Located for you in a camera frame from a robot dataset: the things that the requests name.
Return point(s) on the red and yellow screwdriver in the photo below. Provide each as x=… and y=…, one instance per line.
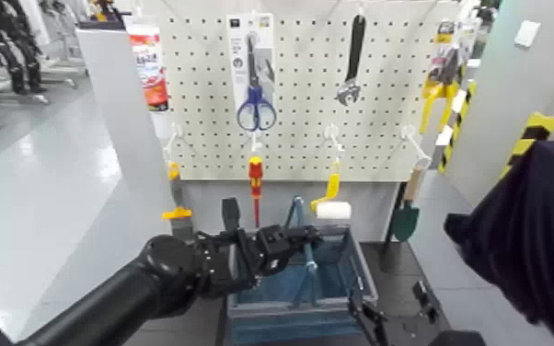
x=256, y=176

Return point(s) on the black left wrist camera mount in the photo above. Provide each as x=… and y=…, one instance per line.
x=230, y=212

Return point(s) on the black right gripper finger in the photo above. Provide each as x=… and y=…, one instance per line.
x=369, y=319
x=425, y=302

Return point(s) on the blue scissors in package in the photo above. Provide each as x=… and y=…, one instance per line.
x=256, y=101

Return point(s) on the red white sealant tube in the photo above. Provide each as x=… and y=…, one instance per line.
x=151, y=72

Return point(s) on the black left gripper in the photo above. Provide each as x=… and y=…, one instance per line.
x=270, y=253

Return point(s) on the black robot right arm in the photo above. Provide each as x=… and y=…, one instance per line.
x=455, y=339

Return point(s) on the yellow black hazard striped corner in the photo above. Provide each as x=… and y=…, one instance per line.
x=530, y=135
x=457, y=121

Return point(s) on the light grey pegboard stand panel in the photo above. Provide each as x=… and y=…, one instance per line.
x=113, y=121

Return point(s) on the white wall switch plate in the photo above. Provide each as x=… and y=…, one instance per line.
x=527, y=34

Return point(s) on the beige pegboard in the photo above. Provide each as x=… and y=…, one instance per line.
x=306, y=121

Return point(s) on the dark blue cloth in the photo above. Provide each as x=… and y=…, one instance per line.
x=538, y=232

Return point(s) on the white pegboard hook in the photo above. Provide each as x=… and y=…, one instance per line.
x=414, y=145
x=174, y=135
x=256, y=144
x=332, y=135
x=359, y=10

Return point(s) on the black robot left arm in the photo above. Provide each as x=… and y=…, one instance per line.
x=137, y=290

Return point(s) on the black humanoid robot on stand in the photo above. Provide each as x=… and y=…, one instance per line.
x=11, y=48

